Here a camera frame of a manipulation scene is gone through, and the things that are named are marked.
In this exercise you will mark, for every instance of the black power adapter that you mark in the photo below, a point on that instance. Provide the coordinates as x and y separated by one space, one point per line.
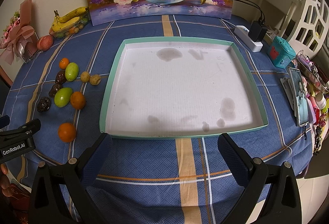
257 31

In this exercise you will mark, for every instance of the small orange with stem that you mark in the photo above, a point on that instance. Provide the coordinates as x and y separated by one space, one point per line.
64 62

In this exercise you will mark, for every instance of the red apple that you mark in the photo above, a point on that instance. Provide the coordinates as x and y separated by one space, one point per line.
45 43

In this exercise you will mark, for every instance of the upper yellow banana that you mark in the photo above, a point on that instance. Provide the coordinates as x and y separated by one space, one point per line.
77 12

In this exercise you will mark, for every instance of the phone in blue case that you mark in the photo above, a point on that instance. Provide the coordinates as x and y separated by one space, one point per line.
299 97

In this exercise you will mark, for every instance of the white tray with teal rim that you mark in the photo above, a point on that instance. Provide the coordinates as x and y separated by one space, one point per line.
180 87

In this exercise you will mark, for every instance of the person's left hand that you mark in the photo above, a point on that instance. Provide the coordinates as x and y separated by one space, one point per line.
9 190

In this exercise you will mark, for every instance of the clear plastic fruit tray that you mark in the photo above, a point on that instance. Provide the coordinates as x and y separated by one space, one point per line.
70 30

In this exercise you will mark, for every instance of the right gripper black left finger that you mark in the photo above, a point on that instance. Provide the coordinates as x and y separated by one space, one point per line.
47 204

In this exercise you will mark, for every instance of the orange mandarin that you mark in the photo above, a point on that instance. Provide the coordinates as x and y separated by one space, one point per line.
67 132

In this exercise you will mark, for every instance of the teal toy box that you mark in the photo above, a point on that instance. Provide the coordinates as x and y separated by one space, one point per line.
280 52

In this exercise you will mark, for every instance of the dark dried date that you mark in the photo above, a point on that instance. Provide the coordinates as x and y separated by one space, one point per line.
44 104
55 88
60 77

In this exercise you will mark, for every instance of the lower yellow banana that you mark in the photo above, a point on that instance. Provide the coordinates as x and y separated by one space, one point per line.
57 26

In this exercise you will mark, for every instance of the white power strip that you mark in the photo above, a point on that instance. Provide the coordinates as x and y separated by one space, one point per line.
243 33

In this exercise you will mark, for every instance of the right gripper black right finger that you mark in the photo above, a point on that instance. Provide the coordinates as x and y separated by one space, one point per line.
282 204

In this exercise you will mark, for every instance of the yellow banana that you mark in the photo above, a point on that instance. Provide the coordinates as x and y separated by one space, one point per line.
57 26
77 12

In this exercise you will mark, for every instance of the pile of colourful trinkets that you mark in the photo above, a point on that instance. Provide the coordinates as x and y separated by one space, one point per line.
317 98

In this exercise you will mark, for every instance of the tan longan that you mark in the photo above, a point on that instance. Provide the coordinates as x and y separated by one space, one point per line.
95 79
85 77

